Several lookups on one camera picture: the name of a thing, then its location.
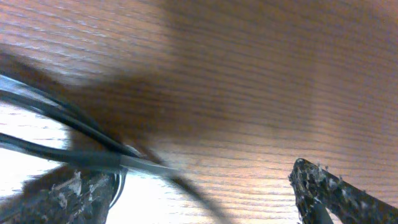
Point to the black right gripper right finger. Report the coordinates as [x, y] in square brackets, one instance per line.
[318, 193]

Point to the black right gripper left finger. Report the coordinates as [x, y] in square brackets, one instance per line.
[62, 195]

